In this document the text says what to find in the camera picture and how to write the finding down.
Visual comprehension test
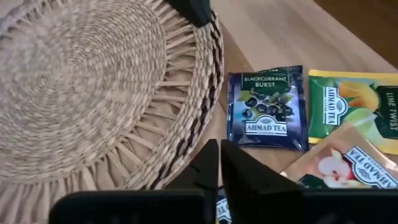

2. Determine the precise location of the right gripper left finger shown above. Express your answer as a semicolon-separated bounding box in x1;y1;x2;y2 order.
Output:
49;138;220;224

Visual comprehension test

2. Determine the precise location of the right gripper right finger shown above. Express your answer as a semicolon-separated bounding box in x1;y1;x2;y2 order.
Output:
220;139;398;224

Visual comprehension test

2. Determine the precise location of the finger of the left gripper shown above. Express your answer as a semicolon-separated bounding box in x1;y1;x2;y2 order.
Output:
165;0;213;28

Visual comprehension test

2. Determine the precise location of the beige apple tea sachet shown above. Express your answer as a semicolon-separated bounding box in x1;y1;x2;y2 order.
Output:
279;121;398;191

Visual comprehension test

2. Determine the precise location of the purple blackcurrant tea sachet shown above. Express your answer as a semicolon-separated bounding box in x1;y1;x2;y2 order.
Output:
215;185;233;224
226;64;310;152

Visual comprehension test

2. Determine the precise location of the yellow lime twist tea sachet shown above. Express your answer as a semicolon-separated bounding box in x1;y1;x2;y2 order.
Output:
307;68;398;156

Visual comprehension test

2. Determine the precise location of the round woven straw placemat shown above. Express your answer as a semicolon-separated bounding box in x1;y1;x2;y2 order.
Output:
0;0;225;224

